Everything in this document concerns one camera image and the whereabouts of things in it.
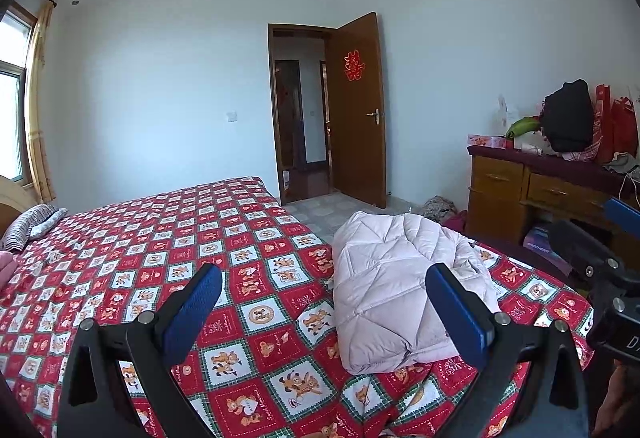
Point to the red gift bag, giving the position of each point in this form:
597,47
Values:
604,128
625,128

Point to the wooden bed headboard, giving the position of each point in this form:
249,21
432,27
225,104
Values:
12,198

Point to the red checked cloth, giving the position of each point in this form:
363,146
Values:
587,153

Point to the pink folded quilt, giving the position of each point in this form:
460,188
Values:
5,268

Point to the white plastic bag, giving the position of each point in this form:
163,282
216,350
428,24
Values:
506,113

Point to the red printed bedsheet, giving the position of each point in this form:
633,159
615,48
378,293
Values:
150,258

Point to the brown door frame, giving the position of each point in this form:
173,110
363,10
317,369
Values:
272,118

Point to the black bag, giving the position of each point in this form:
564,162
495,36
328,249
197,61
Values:
567,118

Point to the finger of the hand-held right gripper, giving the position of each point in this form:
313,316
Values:
622,210
585,253

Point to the wooden dresser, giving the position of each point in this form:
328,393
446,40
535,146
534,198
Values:
500,188

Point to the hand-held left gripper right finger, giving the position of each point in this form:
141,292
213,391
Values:
457,313

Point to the dark inner door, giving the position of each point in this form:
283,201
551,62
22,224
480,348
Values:
287,118

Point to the window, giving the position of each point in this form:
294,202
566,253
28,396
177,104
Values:
10,118

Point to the green item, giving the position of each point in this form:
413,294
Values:
522,125

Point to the light grey quilted jacket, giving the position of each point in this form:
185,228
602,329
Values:
380,278

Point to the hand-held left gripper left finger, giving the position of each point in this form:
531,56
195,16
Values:
192,318

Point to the red paper door decoration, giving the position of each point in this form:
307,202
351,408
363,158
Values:
353,65

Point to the striped pillow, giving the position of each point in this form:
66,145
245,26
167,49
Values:
30,225

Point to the grey patterned cloth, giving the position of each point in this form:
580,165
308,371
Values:
440,208

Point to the brown wooden door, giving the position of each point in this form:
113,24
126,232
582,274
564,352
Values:
357,158

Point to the purple shoe box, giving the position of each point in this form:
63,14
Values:
537,243

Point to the pink box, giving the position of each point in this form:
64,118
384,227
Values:
487,141

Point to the yellow patterned curtain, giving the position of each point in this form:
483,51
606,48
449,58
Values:
37,118

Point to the maroon cloth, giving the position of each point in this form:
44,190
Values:
456,222

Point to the person's right hand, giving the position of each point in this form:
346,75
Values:
622,393

